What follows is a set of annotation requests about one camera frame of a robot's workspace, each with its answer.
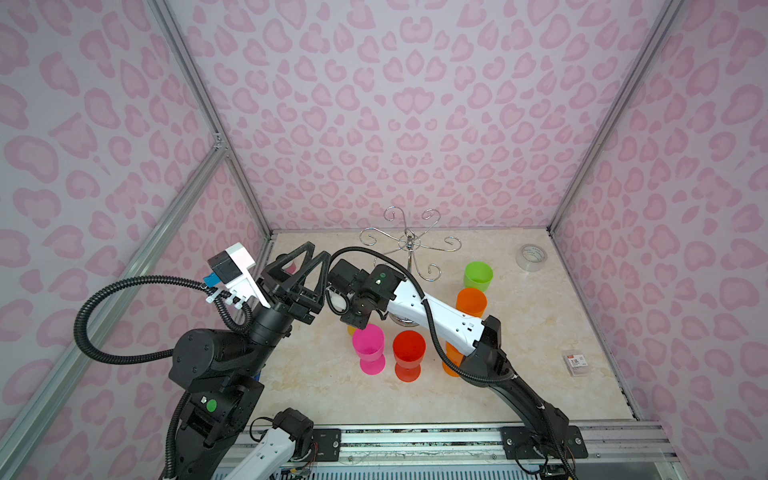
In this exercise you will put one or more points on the orange wine glass front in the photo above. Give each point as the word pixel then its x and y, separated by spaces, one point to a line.
pixel 472 302

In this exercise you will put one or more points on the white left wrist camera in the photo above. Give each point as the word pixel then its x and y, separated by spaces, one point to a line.
pixel 230 273

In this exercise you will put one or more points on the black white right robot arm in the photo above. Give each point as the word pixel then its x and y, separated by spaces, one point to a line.
pixel 470 346

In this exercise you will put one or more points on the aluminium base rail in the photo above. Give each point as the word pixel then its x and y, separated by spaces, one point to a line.
pixel 293 448

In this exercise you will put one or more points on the chrome wine glass rack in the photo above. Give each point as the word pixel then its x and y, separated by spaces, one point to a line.
pixel 410 241

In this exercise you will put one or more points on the green plastic wine glass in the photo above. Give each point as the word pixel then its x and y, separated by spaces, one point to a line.
pixel 478 275

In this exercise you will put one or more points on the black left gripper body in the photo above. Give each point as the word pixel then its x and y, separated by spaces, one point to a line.
pixel 288 308

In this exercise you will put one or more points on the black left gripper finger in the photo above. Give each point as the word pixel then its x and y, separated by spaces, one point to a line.
pixel 312 280
pixel 282 274

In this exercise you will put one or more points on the pink plastic wine glass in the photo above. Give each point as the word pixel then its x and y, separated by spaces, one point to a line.
pixel 369 344

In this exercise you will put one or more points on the orange wine glass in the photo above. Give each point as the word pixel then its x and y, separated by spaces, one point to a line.
pixel 455 357
pixel 472 302

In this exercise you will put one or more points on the red plastic wine glass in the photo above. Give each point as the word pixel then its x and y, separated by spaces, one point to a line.
pixel 409 348

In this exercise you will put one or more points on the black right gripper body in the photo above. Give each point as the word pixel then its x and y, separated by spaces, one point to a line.
pixel 357 312

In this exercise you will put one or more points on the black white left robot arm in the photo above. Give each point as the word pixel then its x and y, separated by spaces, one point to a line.
pixel 218 369

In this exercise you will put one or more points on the small clear red packet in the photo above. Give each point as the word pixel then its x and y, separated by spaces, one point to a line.
pixel 576 363

